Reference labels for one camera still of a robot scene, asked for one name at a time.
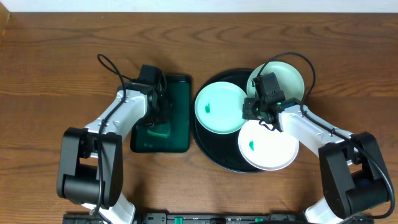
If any pale green back plate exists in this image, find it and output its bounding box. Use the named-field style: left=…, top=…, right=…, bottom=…
left=246, top=61, right=305, bottom=100

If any green scrubbing sponge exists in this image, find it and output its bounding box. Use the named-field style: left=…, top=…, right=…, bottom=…
left=147, top=122, right=171, bottom=138

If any mint green plate with stain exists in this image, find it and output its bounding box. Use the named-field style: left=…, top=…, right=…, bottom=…
left=194, top=82, right=247, bottom=134

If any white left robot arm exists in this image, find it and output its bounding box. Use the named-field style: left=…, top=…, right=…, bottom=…
left=57, top=83, right=169, bottom=223

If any white plate with green stain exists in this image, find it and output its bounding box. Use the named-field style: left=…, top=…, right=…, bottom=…
left=238, top=120, right=299, bottom=171

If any dark green rectangular tray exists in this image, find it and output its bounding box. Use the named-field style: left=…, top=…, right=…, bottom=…
left=130, top=74, right=192, bottom=153

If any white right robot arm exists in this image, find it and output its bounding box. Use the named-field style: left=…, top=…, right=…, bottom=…
left=243, top=91, right=396, bottom=223

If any round black serving tray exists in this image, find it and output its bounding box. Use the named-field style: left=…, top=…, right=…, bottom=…
left=190, top=69, right=263, bottom=173

